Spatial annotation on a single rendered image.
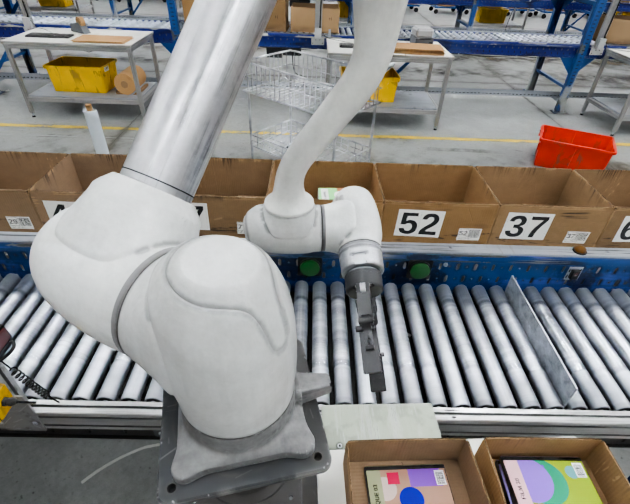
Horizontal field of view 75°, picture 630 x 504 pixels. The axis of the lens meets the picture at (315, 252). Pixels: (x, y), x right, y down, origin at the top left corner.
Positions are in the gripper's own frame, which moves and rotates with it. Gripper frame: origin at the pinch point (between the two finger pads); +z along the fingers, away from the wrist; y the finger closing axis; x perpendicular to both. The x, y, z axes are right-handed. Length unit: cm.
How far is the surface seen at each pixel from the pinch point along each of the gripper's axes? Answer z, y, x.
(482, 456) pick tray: 11.4, -35.9, 20.4
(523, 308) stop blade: -33, -65, 49
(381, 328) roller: -28, -53, 1
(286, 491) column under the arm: 16.9, 4.4, -15.3
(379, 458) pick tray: 10.4, -35.2, -3.0
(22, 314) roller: -38, -28, -111
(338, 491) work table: 16.7, -32.3, -12.9
